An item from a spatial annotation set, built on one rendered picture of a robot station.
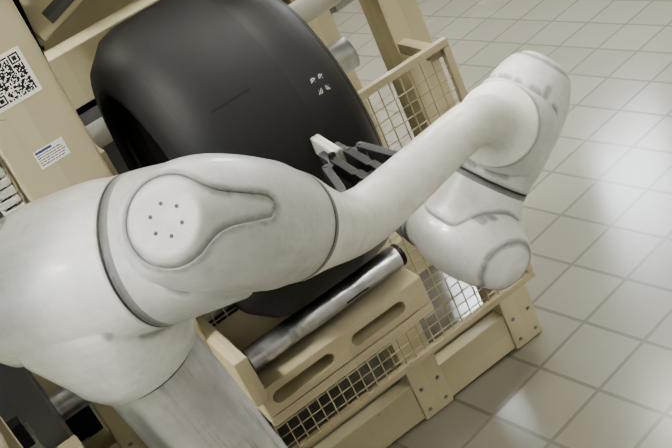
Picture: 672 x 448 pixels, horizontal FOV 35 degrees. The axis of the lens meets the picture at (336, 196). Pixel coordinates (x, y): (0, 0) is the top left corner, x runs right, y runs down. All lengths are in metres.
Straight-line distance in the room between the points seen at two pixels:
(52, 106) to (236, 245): 0.93
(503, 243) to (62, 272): 0.59
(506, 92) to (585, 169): 2.49
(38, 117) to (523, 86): 0.75
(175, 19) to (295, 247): 0.94
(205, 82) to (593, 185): 2.21
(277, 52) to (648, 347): 1.61
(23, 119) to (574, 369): 1.76
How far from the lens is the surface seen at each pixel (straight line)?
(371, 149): 1.55
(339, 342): 1.88
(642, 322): 3.04
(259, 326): 2.12
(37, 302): 0.88
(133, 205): 0.79
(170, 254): 0.77
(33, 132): 1.68
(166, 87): 1.64
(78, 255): 0.85
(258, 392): 1.83
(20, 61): 1.66
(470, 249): 1.29
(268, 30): 1.67
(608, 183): 3.64
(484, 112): 1.19
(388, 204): 1.05
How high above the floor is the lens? 1.91
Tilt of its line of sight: 27 degrees down
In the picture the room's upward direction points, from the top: 25 degrees counter-clockwise
